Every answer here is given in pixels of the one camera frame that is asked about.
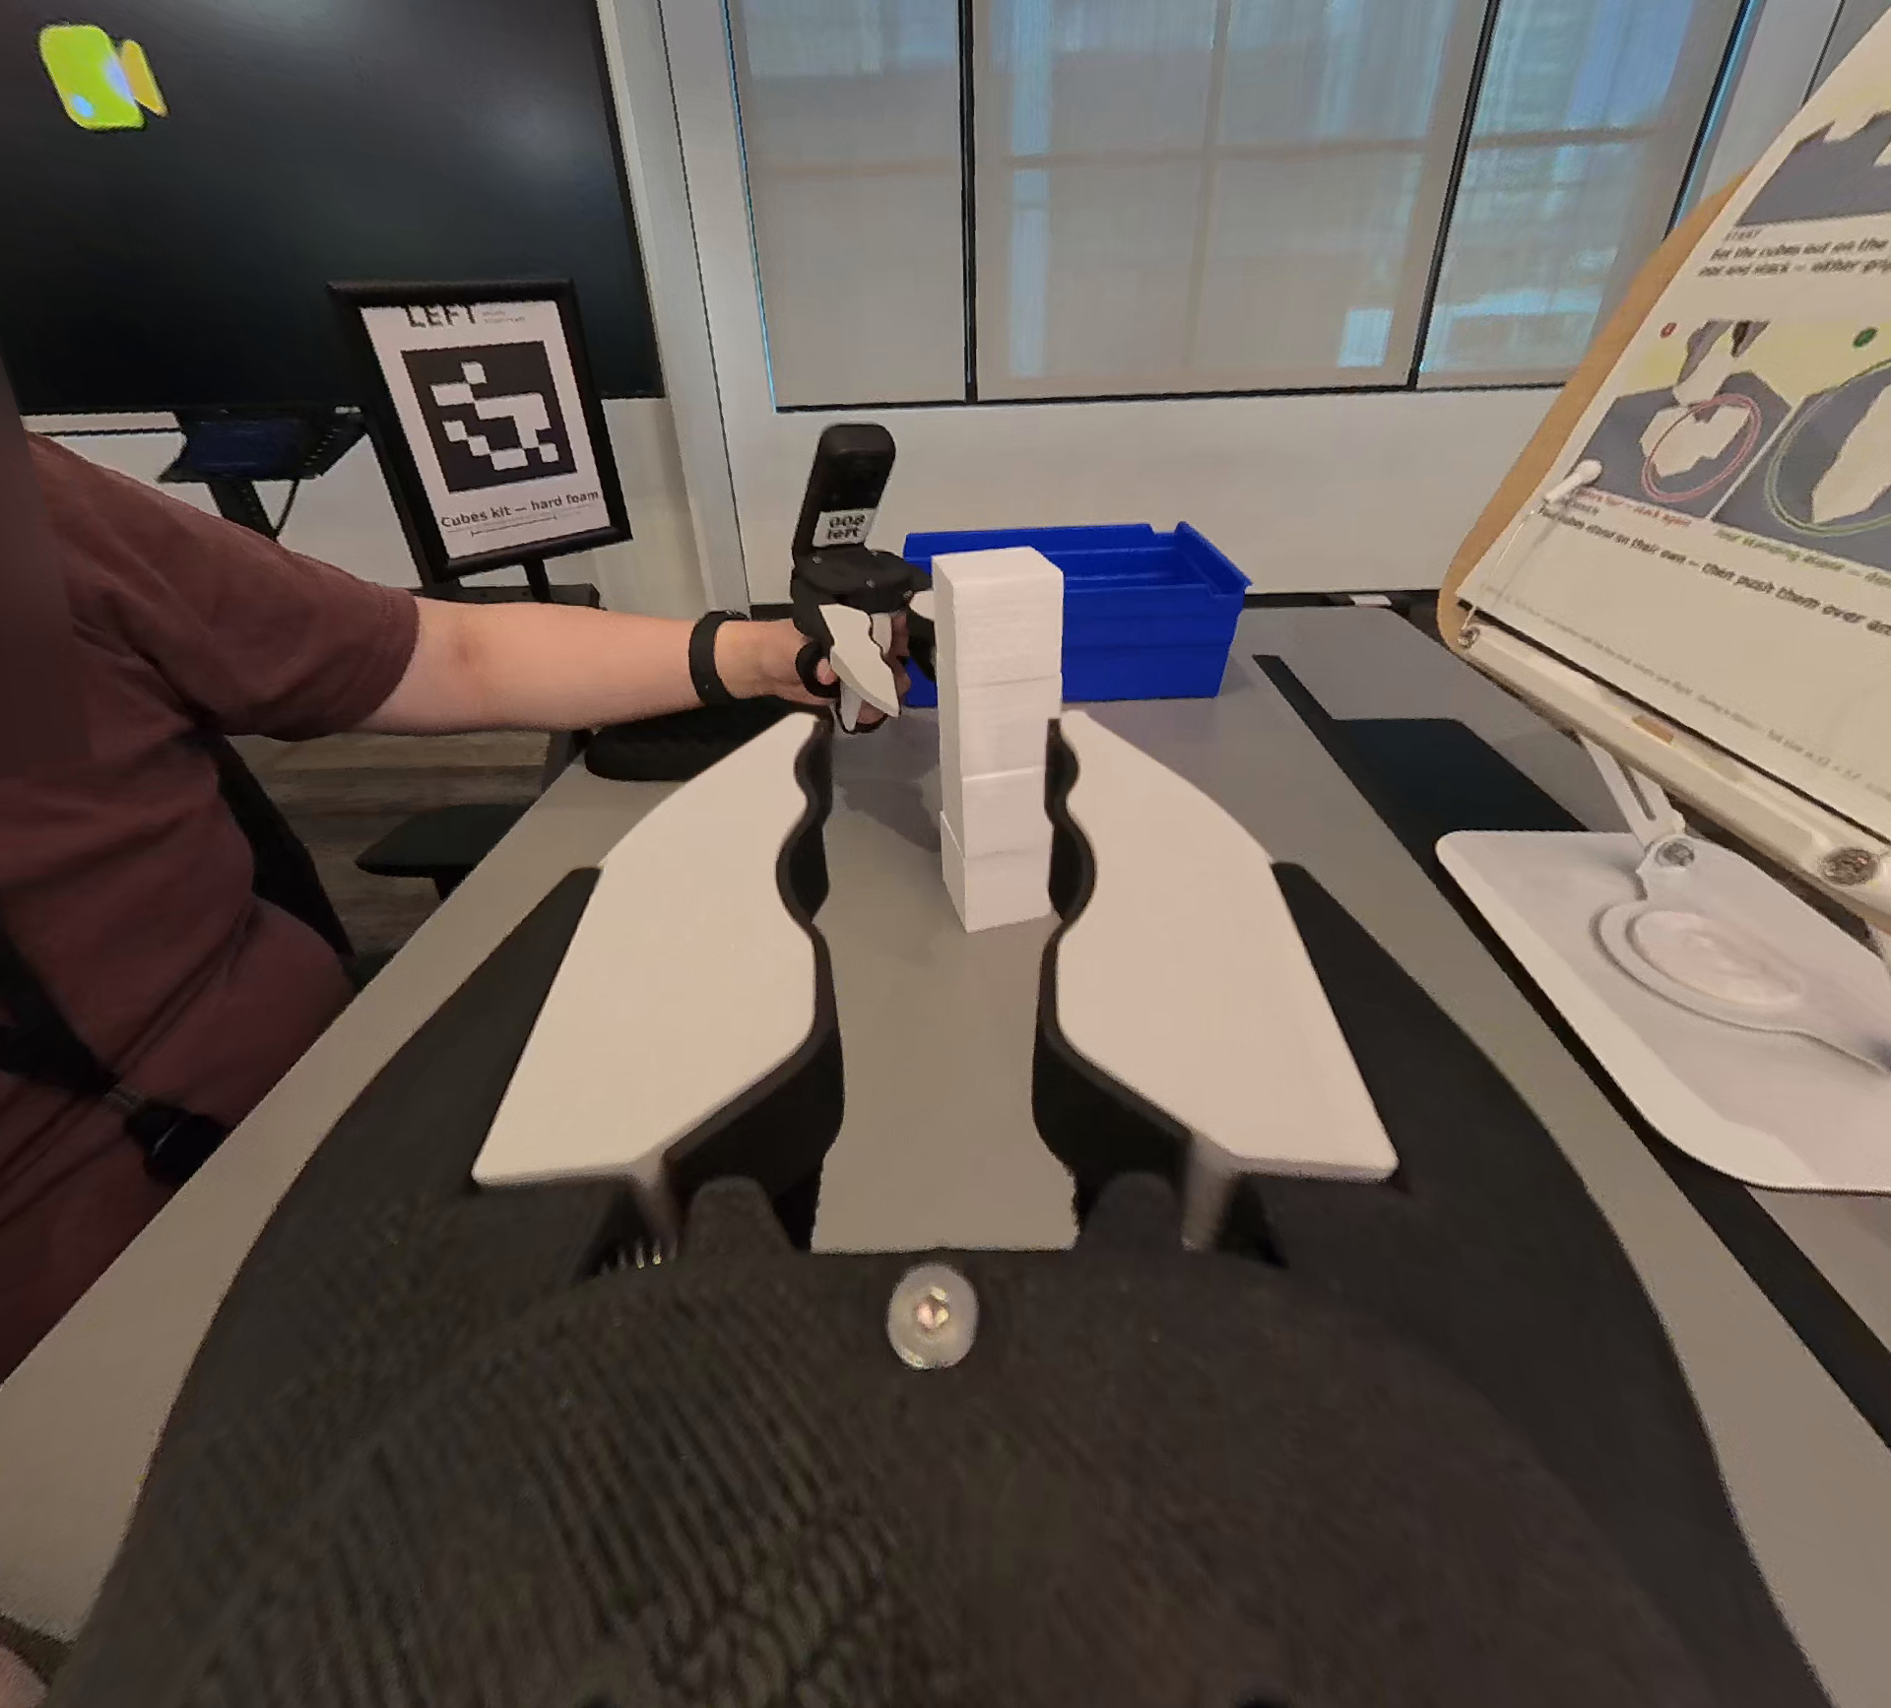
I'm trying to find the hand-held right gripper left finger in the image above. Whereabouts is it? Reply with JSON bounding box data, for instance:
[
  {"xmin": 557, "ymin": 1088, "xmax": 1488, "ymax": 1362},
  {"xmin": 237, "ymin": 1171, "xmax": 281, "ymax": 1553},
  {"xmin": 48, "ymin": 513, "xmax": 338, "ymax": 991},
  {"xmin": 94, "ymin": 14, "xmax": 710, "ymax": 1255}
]
[{"xmin": 468, "ymin": 710, "xmax": 846, "ymax": 1245}]

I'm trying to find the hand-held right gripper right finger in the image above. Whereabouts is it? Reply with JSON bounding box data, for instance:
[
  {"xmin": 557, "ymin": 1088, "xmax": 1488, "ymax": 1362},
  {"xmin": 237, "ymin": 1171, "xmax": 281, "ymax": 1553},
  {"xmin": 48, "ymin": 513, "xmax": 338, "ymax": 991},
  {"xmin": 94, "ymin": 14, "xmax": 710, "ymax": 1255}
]
[{"xmin": 1029, "ymin": 708, "xmax": 1402, "ymax": 1249}]

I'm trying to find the white hard foam cube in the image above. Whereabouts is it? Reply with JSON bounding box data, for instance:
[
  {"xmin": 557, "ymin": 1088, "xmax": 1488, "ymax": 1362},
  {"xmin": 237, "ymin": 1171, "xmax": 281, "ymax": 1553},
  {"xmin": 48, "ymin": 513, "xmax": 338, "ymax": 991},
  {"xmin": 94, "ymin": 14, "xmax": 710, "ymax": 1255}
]
[
  {"xmin": 929, "ymin": 544, "xmax": 1069, "ymax": 692},
  {"xmin": 935, "ymin": 666, "xmax": 1067, "ymax": 782},
  {"xmin": 939, "ymin": 763, "xmax": 1059, "ymax": 863},
  {"xmin": 939, "ymin": 836, "xmax": 1055, "ymax": 936}
]

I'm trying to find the person's left hand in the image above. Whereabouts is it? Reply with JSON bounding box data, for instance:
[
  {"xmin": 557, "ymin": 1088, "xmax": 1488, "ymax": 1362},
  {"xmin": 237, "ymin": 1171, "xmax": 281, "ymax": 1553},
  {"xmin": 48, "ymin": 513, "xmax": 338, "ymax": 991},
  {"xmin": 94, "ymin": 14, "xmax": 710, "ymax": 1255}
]
[{"xmin": 744, "ymin": 615, "xmax": 838, "ymax": 706}]

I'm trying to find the black wrist watch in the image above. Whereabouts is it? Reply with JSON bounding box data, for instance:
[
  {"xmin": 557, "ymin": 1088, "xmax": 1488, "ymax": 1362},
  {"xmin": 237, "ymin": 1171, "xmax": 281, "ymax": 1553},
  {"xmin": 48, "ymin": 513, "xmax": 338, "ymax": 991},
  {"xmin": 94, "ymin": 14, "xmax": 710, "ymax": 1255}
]
[{"xmin": 687, "ymin": 609, "xmax": 752, "ymax": 710}]

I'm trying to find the black padded wrist rest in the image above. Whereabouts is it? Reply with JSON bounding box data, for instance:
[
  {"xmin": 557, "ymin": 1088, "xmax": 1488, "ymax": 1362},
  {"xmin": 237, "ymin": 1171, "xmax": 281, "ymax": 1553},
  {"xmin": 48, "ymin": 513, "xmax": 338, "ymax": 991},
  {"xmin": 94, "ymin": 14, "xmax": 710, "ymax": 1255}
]
[{"xmin": 582, "ymin": 704, "xmax": 773, "ymax": 784}]

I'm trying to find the blue plastic bin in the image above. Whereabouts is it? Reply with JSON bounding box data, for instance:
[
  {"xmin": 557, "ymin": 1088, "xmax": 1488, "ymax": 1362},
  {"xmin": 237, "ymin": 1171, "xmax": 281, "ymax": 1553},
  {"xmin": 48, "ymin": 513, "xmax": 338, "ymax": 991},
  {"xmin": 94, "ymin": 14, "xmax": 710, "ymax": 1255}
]
[{"xmin": 899, "ymin": 520, "xmax": 1254, "ymax": 712}]

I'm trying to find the framed marker tag sign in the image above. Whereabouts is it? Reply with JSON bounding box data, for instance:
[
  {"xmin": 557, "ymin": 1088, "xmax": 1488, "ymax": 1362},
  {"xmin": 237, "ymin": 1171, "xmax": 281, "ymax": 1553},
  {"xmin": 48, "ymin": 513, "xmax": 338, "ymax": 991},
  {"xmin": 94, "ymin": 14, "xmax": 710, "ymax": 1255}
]
[{"xmin": 326, "ymin": 278, "xmax": 633, "ymax": 609}]

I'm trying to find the black framed glass window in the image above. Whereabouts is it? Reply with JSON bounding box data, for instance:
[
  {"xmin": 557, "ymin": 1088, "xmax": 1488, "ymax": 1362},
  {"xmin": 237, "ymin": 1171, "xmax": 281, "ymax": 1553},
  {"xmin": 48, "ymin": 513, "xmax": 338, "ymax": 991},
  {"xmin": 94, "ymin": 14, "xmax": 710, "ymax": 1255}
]
[{"xmin": 700, "ymin": 0, "xmax": 1821, "ymax": 414}]

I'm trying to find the printed instruction sheet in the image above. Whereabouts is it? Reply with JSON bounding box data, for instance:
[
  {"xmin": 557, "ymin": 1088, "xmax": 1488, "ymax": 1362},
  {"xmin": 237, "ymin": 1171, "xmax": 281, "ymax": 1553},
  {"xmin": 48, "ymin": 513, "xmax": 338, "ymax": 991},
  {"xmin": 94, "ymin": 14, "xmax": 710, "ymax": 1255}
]
[{"xmin": 1459, "ymin": 16, "xmax": 1891, "ymax": 853}]

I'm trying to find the black body strap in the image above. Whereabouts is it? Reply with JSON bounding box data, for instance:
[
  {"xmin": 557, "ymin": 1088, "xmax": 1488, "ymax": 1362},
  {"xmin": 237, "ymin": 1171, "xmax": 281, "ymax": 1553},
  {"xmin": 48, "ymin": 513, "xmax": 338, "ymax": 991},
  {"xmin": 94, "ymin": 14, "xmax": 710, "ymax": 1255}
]
[{"xmin": 0, "ymin": 924, "xmax": 226, "ymax": 1188}]

